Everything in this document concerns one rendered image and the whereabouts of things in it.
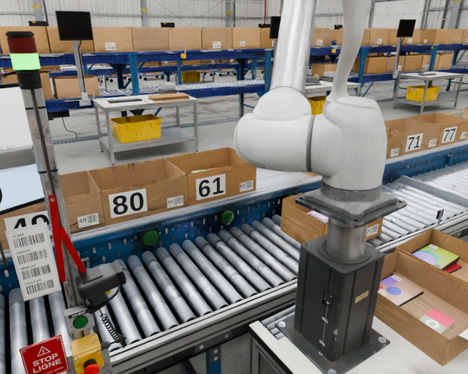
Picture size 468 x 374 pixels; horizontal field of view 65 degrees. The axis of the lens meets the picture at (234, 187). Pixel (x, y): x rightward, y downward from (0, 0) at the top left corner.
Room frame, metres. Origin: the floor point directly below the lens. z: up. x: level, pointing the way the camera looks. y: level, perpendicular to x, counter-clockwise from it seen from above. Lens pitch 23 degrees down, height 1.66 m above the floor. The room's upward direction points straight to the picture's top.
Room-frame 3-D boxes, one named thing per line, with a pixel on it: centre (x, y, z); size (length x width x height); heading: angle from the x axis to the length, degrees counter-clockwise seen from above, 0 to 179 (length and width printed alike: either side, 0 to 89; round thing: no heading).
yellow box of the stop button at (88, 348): (0.77, 0.37, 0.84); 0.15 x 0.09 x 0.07; 120
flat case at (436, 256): (1.31, -0.83, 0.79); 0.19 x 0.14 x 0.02; 125
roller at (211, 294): (1.28, 0.16, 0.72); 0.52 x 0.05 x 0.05; 30
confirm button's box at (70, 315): (0.78, 0.41, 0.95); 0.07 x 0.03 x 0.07; 120
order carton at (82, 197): (1.44, 0.80, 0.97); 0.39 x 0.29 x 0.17; 120
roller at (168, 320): (1.18, 0.33, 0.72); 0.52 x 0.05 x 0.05; 30
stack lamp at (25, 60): (0.81, 0.43, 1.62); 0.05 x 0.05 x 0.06
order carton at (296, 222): (1.59, -0.47, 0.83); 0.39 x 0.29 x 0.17; 121
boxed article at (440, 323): (0.95, -0.65, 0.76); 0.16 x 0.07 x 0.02; 126
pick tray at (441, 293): (1.03, -0.64, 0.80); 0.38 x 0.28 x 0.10; 31
